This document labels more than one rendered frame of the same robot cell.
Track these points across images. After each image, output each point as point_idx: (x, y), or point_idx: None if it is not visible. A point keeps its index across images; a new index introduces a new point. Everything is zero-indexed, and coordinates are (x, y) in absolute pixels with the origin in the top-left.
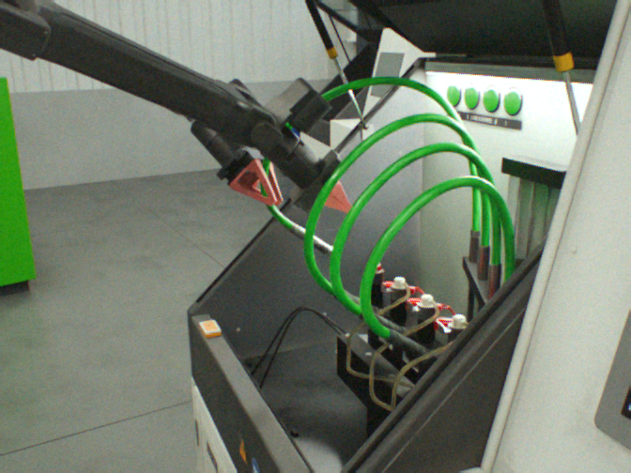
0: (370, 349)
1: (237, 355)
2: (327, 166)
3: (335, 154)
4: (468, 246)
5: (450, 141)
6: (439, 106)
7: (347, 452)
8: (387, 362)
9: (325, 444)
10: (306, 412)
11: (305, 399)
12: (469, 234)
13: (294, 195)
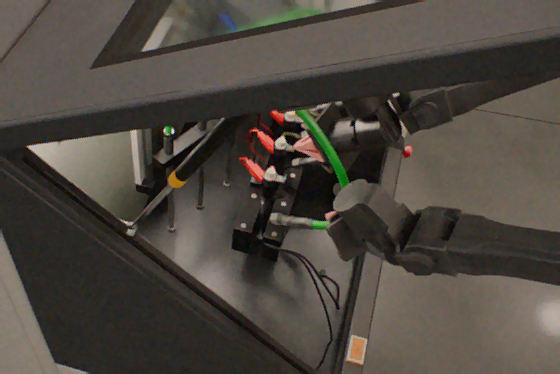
0: (276, 208)
1: (355, 297)
2: (338, 113)
3: (328, 108)
4: (103, 196)
5: (68, 158)
6: (47, 150)
7: (303, 236)
8: (280, 189)
9: (310, 252)
10: (297, 290)
11: (285, 305)
12: (102, 186)
13: (352, 155)
